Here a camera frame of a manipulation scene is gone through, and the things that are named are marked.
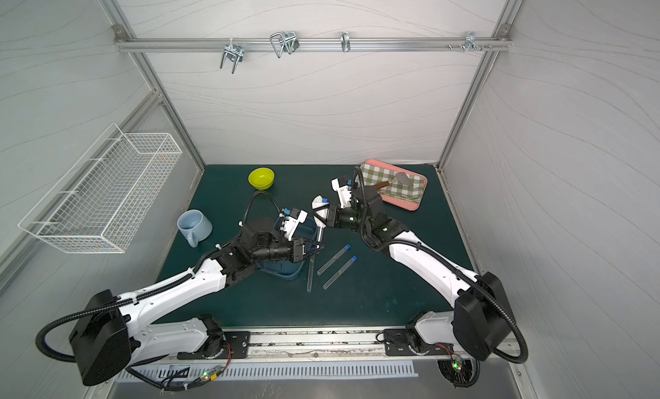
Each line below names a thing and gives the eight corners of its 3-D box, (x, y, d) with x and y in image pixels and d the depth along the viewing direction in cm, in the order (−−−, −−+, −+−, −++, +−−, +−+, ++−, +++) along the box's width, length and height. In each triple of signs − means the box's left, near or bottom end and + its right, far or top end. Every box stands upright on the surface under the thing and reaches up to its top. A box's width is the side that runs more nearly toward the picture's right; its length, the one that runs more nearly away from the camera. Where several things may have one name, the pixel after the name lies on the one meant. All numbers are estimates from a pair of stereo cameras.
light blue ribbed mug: (179, 250, 95) (167, 238, 89) (191, 221, 103) (182, 209, 97) (204, 250, 95) (195, 238, 89) (215, 221, 103) (207, 209, 97)
